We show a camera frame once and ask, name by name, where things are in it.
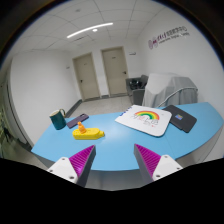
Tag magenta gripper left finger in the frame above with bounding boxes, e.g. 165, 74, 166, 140
48, 145, 96, 187

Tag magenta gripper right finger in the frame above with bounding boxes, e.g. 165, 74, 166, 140
134, 144, 182, 184

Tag white rainbow board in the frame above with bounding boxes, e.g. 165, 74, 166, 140
115, 105, 172, 137

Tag purple smartphone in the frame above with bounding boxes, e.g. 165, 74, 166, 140
67, 114, 89, 129

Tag dark teal mug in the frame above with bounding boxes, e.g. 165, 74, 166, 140
49, 109, 66, 130

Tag dark grey notebook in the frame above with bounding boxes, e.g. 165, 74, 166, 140
164, 105, 197, 133

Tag grey cloth covered equipment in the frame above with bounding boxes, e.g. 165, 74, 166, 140
142, 73, 198, 108

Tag dark grey armchair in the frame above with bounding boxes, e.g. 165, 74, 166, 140
126, 75, 148, 105

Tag left beige door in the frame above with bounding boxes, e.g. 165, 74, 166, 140
73, 53, 100, 100

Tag beige door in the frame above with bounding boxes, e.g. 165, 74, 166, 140
102, 47, 127, 95
73, 53, 100, 100

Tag right beige door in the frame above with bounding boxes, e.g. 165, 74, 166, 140
102, 47, 127, 95

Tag ceiling light strip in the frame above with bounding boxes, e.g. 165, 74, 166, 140
66, 22, 113, 39

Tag wall logo sign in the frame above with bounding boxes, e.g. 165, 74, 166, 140
148, 26, 190, 50

